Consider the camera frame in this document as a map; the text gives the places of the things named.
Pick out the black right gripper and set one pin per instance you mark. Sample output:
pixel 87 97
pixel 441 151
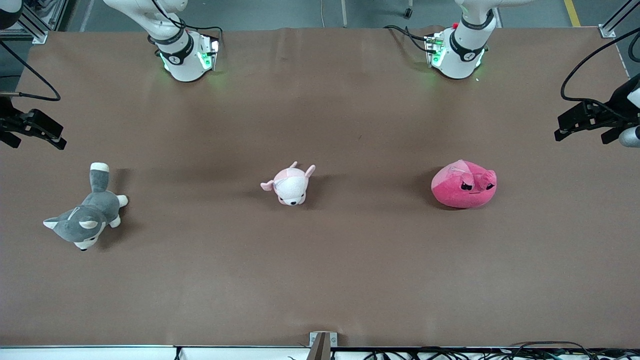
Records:
pixel 7 121

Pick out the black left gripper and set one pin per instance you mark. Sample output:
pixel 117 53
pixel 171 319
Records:
pixel 611 113

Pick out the round hot pink plush toy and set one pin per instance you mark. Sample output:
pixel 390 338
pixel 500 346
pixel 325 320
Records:
pixel 460 192

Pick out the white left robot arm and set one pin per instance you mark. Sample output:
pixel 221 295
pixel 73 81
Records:
pixel 457 60

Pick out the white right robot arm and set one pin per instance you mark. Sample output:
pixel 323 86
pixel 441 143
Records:
pixel 177 62

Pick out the grey white husky plush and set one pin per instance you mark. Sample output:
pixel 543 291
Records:
pixel 87 220

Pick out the black caster wheel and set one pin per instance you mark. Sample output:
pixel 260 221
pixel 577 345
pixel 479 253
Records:
pixel 409 12

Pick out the pale pink plush dog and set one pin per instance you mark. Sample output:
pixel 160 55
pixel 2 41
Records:
pixel 290 187

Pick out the white thin pole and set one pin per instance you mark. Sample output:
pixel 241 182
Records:
pixel 344 12

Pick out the aluminium frame post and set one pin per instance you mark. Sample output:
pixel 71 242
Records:
pixel 615 20
pixel 40 22

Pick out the white table edge rail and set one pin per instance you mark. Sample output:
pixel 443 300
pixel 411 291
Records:
pixel 100 353

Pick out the grey metal bracket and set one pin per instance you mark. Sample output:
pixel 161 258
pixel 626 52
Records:
pixel 333 339

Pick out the brown camera post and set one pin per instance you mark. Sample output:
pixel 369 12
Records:
pixel 320 350

